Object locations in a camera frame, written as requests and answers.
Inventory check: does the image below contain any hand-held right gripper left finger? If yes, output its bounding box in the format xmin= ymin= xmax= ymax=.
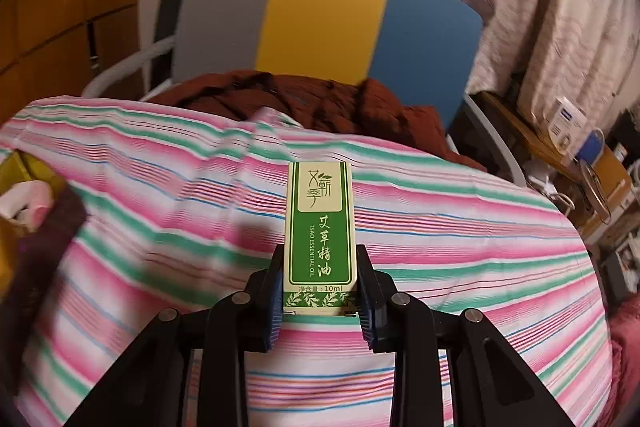
xmin=65 ymin=244 xmax=286 ymax=427

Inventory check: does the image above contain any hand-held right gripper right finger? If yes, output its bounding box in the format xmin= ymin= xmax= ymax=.
xmin=354 ymin=244 xmax=576 ymax=427

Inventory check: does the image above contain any green slim carton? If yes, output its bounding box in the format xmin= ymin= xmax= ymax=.
xmin=282 ymin=161 xmax=360 ymax=315

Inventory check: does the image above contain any gold metal tin box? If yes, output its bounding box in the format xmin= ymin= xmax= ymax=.
xmin=0 ymin=149 xmax=66 ymax=288

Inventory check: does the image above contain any pink green striped tablecloth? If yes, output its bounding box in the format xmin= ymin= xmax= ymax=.
xmin=0 ymin=96 xmax=613 ymax=427

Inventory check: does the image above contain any maroon padded jacket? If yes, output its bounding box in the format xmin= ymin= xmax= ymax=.
xmin=150 ymin=69 xmax=488 ymax=172

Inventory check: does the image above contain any dark wooden side table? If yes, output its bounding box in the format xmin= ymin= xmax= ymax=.
xmin=472 ymin=91 xmax=601 ymax=208

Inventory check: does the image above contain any pink blanket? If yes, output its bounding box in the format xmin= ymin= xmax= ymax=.
xmin=597 ymin=292 xmax=640 ymax=427

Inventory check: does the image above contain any white and blue box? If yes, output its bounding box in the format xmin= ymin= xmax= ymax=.
xmin=545 ymin=96 xmax=588 ymax=152

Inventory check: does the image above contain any blue bag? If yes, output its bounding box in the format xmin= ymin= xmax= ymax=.
xmin=575 ymin=129 xmax=607 ymax=168

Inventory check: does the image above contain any brown cardboard box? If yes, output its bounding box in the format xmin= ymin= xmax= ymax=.
xmin=582 ymin=146 xmax=636 ymax=228

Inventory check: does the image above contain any grey yellow blue chair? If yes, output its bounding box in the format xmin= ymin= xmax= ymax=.
xmin=82 ymin=0 xmax=526 ymax=188

